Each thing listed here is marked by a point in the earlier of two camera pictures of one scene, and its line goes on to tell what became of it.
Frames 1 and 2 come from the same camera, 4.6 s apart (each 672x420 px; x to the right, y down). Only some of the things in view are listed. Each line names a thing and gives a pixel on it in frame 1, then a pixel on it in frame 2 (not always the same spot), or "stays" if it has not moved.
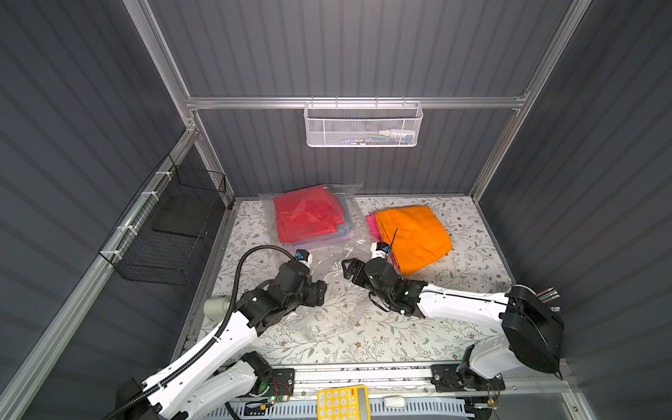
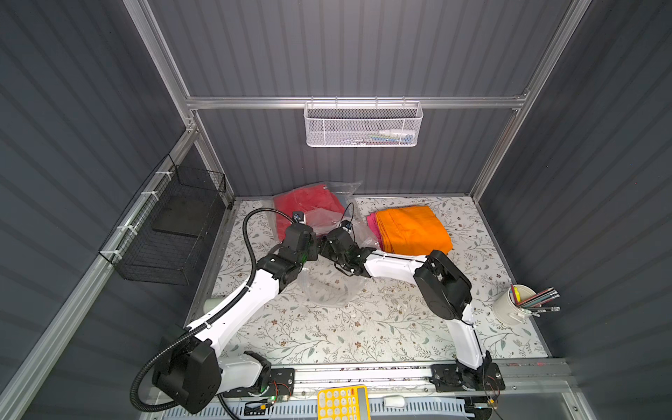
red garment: (306, 214) stays
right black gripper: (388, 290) → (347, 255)
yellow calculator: (344, 402) stays
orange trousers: (414, 235) stays
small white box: (394, 401) stays
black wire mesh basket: (158, 237) stays
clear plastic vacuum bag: (346, 305) → (324, 206)
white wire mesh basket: (362, 124) stays
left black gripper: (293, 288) → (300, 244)
